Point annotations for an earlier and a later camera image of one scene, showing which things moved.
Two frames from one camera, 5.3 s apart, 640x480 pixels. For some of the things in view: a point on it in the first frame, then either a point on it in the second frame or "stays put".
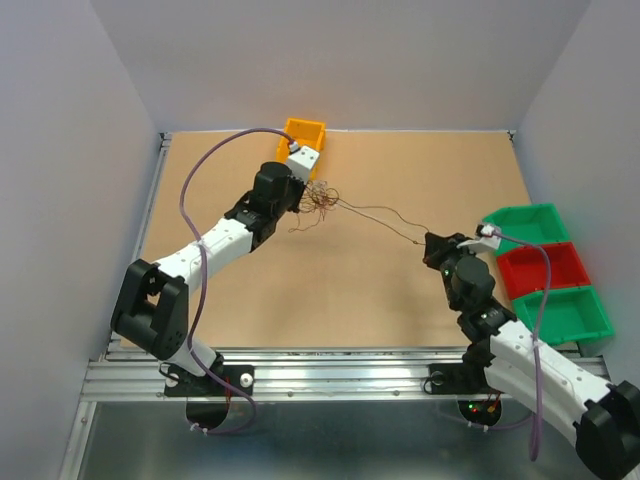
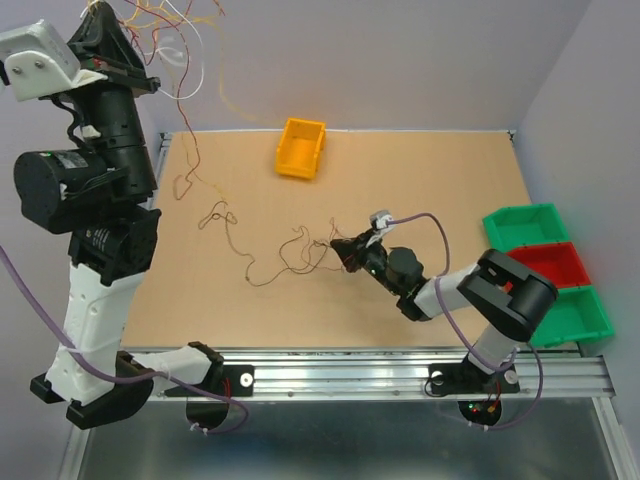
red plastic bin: [524, 269] stays put
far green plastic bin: [526, 225] stays put
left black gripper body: [293, 193] -> [124, 79]
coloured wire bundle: [319, 197] -> [169, 37]
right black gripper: [437, 247] -> [352, 250]
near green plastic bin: [569, 314] stays put
